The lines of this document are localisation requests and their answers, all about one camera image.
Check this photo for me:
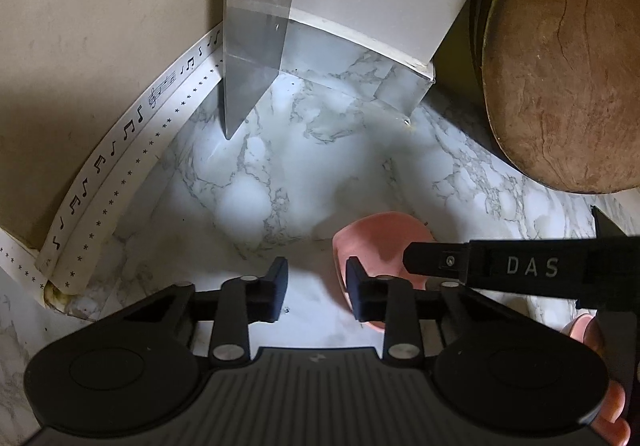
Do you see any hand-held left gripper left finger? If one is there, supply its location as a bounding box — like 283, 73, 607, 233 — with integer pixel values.
122, 257, 291, 361

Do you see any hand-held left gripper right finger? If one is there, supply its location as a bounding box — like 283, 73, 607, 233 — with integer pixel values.
346, 257, 501, 361

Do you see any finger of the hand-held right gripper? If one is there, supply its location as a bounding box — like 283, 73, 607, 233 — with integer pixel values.
403, 240, 473, 287

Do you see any pink heart-shaped bowl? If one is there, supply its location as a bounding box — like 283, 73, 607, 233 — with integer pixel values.
331, 212, 443, 333

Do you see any person's right hand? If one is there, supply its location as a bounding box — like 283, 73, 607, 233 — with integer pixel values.
592, 381, 632, 446

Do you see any round wooden cutting board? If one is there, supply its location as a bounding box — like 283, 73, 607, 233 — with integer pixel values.
470, 0, 640, 194

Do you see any music note paper strip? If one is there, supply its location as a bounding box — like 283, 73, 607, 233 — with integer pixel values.
0, 23, 226, 311

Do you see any shiny metal panel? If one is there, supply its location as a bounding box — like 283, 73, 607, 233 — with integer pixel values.
218, 0, 306, 141

